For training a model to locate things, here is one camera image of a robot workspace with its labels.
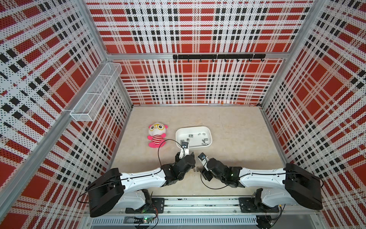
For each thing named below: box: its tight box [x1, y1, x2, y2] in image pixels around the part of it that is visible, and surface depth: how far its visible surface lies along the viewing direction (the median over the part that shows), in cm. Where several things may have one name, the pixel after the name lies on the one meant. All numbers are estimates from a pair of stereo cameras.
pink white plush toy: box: [147, 122, 169, 149], surface depth 98 cm
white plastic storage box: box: [175, 125, 213, 149], surface depth 101 cm
